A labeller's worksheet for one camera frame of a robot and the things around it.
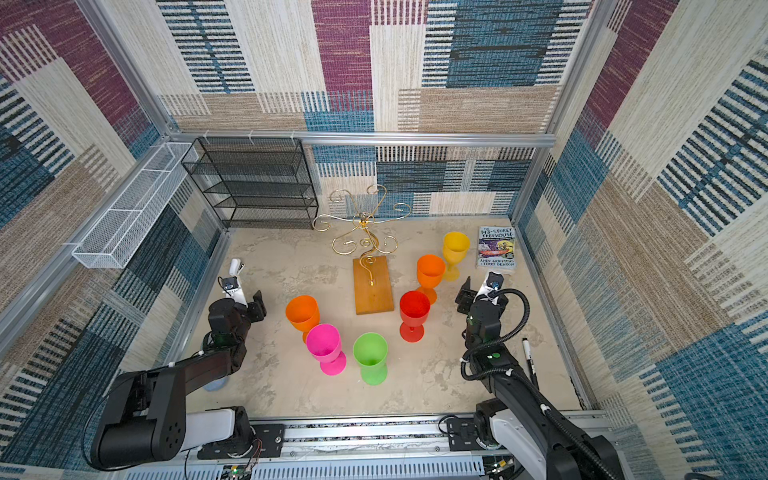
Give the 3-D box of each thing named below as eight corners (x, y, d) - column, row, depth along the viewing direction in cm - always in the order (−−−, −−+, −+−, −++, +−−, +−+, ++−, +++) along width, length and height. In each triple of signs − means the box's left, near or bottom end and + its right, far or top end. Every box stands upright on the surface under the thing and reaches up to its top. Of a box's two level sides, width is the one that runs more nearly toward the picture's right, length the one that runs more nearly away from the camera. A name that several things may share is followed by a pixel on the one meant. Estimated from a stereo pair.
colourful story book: (477, 268, 108) (479, 261, 105) (478, 229, 120) (480, 222, 117) (514, 274, 107) (517, 267, 104) (511, 234, 119) (514, 226, 116)
